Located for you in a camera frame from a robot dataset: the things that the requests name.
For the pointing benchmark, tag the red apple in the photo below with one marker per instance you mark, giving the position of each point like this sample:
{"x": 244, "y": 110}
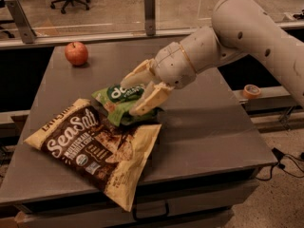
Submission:
{"x": 76, "y": 53}

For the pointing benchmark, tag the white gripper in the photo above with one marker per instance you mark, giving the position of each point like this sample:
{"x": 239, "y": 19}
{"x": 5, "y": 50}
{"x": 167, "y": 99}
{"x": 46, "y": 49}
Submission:
{"x": 173, "y": 65}

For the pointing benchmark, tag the glass barrier panel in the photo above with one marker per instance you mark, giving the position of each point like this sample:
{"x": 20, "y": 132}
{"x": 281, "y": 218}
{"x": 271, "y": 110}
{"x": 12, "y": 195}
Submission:
{"x": 106, "y": 16}

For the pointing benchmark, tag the green rice chip bag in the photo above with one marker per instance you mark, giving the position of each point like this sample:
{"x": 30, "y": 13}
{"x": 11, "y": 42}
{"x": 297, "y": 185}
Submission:
{"x": 117, "y": 101}

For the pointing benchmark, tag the middle metal glass bracket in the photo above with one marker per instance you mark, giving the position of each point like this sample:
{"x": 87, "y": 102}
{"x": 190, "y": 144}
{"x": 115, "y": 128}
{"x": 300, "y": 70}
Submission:
{"x": 149, "y": 17}

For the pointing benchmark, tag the left metal glass bracket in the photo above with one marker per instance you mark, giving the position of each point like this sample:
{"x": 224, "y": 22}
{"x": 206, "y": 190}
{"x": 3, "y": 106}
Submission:
{"x": 21, "y": 21}

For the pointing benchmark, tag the metal glass bracket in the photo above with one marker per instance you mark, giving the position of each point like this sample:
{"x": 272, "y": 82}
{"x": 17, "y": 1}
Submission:
{"x": 21, "y": 21}
{"x": 149, "y": 17}

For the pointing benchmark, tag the orange tape roll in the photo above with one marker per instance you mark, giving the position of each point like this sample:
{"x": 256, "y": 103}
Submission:
{"x": 251, "y": 91}

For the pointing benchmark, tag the black drawer handle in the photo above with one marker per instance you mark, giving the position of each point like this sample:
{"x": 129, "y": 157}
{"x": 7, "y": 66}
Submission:
{"x": 152, "y": 210}

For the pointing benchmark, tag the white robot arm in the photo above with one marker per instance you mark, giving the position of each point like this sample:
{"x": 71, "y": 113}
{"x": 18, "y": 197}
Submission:
{"x": 238, "y": 28}

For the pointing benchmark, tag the brown sea salt chip bag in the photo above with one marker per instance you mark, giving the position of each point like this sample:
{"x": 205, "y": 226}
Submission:
{"x": 112, "y": 158}

